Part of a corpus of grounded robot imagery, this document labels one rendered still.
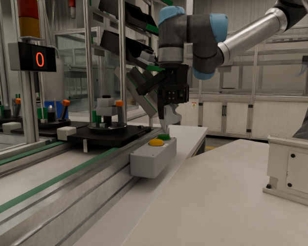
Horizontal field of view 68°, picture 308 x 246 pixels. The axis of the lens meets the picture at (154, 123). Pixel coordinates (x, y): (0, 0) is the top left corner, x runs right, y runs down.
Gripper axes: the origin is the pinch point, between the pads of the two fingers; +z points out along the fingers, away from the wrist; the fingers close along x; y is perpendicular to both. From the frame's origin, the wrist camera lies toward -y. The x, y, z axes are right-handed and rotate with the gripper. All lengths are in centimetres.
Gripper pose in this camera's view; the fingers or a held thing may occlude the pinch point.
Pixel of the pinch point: (163, 128)
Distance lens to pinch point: 72.9
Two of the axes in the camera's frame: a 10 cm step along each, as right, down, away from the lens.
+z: 0.0, 9.8, 1.8
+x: 3.5, -1.6, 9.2
